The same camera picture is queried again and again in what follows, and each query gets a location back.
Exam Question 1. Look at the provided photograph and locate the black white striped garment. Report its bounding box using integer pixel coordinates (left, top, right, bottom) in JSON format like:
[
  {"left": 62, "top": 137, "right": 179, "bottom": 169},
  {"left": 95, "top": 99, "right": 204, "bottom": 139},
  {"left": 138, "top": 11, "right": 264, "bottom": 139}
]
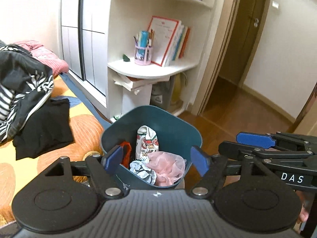
[{"left": 1, "top": 42, "right": 54, "bottom": 142}]

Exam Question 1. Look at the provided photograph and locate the pink quilted blanket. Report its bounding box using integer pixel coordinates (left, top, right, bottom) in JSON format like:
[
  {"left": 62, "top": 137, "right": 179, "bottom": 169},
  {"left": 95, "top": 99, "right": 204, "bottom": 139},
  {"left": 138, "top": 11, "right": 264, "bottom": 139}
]
[{"left": 14, "top": 40, "right": 69, "bottom": 77}]

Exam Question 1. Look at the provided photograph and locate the brown wooden door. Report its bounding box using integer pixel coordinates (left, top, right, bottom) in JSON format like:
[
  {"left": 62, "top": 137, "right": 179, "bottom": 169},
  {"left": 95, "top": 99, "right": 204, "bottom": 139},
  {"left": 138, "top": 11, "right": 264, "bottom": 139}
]
[{"left": 219, "top": 0, "right": 265, "bottom": 85}]

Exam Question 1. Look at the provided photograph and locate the grey white wrapper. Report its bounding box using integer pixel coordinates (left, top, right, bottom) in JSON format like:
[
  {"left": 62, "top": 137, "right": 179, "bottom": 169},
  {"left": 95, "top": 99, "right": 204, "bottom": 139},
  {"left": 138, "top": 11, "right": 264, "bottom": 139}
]
[{"left": 130, "top": 160, "right": 157, "bottom": 185}]

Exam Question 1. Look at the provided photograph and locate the orange floral bed cover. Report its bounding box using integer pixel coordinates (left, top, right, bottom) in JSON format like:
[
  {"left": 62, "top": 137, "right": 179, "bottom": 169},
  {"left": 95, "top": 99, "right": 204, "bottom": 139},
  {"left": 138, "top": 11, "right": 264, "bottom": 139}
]
[{"left": 1, "top": 74, "right": 108, "bottom": 227}]

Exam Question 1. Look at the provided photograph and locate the red bordered certificate book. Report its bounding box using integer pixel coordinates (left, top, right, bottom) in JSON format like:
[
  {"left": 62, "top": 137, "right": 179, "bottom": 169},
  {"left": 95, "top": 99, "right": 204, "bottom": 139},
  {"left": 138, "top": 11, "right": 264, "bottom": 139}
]
[{"left": 148, "top": 16, "right": 181, "bottom": 67}]

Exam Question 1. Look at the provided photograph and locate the orange red plastic bag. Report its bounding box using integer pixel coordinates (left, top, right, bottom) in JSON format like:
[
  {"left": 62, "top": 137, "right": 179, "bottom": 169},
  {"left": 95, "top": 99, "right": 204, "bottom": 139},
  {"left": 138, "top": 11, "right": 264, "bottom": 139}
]
[{"left": 120, "top": 141, "right": 132, "bottom": 169}]

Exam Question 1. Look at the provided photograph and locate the pink pen holder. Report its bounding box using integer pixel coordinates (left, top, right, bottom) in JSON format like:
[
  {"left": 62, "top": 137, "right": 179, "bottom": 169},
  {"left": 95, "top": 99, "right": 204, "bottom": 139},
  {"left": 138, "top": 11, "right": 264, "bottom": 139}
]
[{"left": 134, "top": 29, "right": 154, "bottom": 66}]

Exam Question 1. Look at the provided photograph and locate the white printed snack bag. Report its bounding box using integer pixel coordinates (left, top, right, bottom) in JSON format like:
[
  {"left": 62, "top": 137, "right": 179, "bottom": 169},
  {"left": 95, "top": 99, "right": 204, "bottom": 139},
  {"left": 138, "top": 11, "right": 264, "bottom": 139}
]
[{"left": 135, "top": 125, "right": 159, "bottom": 163}]

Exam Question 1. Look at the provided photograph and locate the black folded cloth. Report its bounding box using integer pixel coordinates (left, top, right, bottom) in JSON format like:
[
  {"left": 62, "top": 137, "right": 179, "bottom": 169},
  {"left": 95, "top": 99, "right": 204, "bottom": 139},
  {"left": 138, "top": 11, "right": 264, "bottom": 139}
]
[{"left": 13, "top": 98, "right": 74, "bottom": 160}]

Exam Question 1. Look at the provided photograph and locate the dark teal trash bin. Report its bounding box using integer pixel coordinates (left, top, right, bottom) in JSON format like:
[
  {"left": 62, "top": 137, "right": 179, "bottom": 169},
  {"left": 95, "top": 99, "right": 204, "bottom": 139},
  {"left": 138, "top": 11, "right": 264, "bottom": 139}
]
[{"left": 100, "top": 105, "right": 204, "bottom": 191}]

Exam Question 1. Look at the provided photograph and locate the white sliding wardrobe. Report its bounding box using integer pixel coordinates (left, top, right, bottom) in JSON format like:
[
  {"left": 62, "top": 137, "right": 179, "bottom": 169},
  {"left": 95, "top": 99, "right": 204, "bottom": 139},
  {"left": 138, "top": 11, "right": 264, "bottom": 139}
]
[{"left": 61, "top": 0, "right": 111, "bottom": 107}]

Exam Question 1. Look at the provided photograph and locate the grey bin under shelf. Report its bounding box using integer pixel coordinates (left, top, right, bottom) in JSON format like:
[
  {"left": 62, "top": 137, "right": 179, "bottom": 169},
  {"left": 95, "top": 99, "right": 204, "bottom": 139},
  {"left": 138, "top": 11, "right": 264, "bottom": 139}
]
[{"left": 150, "top": 76, "right": 175, "bottom": 110}]

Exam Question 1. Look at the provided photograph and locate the pink mesh netting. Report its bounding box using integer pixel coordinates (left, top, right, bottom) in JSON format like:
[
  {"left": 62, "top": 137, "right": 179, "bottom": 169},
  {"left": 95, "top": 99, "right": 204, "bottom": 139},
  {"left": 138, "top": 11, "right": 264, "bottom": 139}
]
[{"left": 146, "top": 152, "right": 186, "bottom": 187}]

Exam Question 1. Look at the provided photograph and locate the white corner shelf unit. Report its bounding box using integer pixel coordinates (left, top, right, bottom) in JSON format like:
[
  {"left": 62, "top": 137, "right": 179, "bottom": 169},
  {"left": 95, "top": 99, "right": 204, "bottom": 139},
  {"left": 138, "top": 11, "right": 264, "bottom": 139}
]
[{"left": 106, "top": 0, "right": 218, "bottom": 118}]

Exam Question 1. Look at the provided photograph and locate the row of upright books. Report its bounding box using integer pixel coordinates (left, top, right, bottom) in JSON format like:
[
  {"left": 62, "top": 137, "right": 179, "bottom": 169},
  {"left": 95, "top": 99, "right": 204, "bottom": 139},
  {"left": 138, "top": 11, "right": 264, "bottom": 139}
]
[{"left": 172, "top": 26, "right": 191, "bottom": 61}]

